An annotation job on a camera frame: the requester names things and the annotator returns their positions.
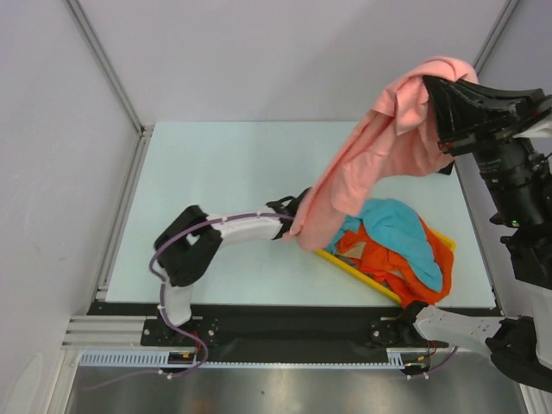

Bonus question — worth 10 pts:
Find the pink t shirt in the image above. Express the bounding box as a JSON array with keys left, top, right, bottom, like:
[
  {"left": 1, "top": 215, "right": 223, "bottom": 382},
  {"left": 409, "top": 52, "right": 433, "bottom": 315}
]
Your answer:
[{"left": 283, "top": 57, "right": 478, "bottom": 251}]

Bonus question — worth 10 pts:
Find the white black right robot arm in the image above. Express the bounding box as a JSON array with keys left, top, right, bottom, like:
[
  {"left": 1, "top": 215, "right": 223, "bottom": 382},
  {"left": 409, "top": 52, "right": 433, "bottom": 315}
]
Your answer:
[{"left": 398, "top": 75, "right": 551, "bottom": 392}]

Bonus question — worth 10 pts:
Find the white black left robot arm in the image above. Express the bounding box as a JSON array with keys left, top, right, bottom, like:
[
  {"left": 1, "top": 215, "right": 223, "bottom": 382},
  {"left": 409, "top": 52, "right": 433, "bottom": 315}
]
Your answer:
[{"left": 148, "top": 191, "right": 308, "bottom": 345}]

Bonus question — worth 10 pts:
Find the yellow plastic tray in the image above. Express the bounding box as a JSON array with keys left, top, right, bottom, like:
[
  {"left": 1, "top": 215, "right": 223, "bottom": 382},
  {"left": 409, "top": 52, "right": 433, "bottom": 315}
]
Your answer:
[{"left": 313, "top": 228, "right": 457, "bottom": 308}]

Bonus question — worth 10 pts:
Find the beige t shirt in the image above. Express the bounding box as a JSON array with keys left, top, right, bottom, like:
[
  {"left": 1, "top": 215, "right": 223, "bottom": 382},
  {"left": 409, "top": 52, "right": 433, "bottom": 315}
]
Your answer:
[{"left": 336, "top": 241, "right": 366, "bottom": 260}]

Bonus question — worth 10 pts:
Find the light blue t shirt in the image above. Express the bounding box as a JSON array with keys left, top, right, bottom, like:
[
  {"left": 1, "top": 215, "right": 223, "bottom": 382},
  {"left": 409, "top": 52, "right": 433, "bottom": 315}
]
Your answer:
[{"left": 325, "top": 198, "right": 454, "bottom": 293}]

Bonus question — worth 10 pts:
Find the orange t shirt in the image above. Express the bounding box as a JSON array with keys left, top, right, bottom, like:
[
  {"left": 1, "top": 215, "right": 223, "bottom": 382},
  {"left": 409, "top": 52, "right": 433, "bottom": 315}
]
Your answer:
[{"left": 335, "top": 217, "right": 455, "bottom": 310}]

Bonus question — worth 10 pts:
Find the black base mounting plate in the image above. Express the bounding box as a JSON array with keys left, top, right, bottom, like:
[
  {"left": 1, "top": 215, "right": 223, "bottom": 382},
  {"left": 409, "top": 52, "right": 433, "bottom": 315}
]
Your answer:
[{"left": 88, "top": 303, "right": 504, "bottom": 363}]

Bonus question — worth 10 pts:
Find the aluminium corner post right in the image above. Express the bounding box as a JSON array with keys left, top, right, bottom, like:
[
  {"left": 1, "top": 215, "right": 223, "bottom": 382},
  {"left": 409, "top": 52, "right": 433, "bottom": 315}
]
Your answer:
[{"left": 474, "top": 0, "right": 522, "bottom": 76}]

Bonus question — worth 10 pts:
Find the aluminium corner post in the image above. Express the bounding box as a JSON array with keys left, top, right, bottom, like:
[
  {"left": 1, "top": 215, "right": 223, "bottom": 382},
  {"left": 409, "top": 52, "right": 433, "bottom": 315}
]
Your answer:
[
  {"left": 62, "top": 0, "right": 146, "bottom": 135},
  {"left": 474, "top": 0, "right": 522, "bottom": 76}
]

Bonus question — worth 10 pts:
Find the white slotted cable duct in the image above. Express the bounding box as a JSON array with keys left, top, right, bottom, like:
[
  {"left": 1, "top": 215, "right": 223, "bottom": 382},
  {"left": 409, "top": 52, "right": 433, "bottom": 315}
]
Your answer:
[{"left": 79, "top": 350, "right": 423, "bottom": 370}]

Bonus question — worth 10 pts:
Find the aluminium frame rail front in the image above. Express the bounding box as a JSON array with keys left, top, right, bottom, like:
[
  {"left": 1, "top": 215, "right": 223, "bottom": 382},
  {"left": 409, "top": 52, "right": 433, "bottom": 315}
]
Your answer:
[{"left": 62, "top": 316, "right": 146, "bottom": 349}]

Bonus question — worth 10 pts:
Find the aluminium corner post left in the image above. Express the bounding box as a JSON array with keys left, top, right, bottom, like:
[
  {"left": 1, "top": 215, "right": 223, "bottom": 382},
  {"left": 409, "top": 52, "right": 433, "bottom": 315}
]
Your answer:
[{"left": 62, "top": 0, "right": 146, "bottom": 135}]

